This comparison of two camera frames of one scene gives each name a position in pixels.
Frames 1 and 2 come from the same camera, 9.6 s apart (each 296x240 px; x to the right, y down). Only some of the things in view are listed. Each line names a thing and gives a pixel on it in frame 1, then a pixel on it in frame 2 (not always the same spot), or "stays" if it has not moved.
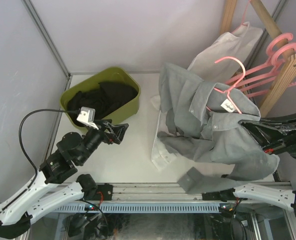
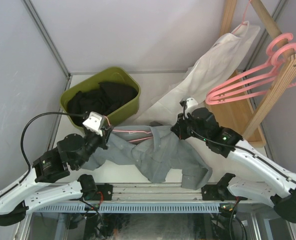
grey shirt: x=204 y=119 -> x=158 y=152
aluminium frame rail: x=177 y=193 stays
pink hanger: x=275 y=64 -> x=265 y=82
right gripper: x=265 y=136 -> x=179 y=127
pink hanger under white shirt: x=244 y=15 stays
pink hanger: x=229 y=91 -> x=135 y=131
